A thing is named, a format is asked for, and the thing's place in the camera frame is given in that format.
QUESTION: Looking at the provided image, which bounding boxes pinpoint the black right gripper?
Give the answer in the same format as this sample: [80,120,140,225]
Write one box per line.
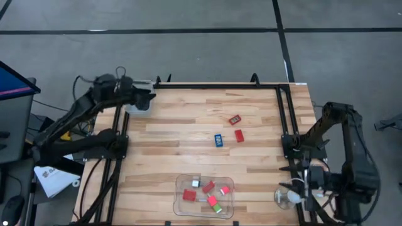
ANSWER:
[278,161,330,202]

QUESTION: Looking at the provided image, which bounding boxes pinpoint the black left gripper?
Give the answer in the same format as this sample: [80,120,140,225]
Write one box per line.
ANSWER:
[119,75,156,112]

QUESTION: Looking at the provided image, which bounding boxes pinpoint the red four-port charger block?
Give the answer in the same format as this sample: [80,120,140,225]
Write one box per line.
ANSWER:
[202,180,216,194]

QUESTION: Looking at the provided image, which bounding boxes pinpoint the red two-port charger block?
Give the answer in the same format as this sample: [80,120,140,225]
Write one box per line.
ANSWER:
[182,188,197,202]

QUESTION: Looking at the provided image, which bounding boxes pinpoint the grey plastic bin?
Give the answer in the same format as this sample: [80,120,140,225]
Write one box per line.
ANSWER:
[124,79,155,118]

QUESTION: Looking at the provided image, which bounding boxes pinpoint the white light bulb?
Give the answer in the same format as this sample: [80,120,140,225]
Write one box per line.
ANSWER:
[286,190,303,204]

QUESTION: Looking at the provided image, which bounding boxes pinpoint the black stand beam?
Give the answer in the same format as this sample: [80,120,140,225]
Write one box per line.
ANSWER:
[21,143,85,176]

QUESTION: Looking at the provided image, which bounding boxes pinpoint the clear plastic bin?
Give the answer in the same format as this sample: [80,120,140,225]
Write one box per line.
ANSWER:
[172,174,236,220]

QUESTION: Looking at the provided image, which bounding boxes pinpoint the white printed papers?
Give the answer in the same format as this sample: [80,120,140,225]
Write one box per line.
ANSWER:
[33,149,81,199]

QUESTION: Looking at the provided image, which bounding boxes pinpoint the blue computer monitor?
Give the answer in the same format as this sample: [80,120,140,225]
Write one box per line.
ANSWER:
[0,60,41,101]

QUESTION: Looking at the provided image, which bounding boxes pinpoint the black computer mouse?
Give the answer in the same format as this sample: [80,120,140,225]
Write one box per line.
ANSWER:
[1,195,25,225]

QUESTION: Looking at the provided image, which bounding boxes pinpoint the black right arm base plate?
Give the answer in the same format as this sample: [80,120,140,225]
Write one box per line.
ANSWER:
[281,133,328,160]

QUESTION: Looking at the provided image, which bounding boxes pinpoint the black aluminium table frame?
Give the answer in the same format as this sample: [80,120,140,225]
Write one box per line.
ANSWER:
[72,82,343,226]

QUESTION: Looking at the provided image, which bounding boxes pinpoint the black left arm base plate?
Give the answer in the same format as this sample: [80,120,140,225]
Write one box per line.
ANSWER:
[82,134,129,160]

